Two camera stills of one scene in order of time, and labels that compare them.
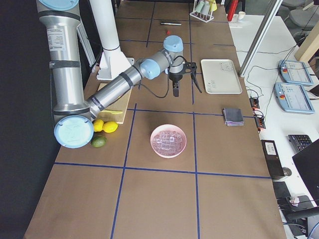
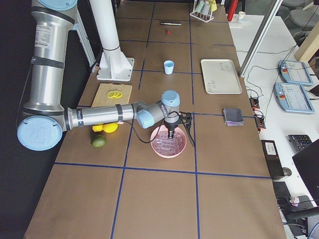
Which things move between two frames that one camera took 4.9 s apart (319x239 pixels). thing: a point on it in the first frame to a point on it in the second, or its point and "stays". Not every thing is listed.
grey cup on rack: [205, 8] stays
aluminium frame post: [269, 17] stays
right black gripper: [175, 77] to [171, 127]
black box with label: [272, 159] stays
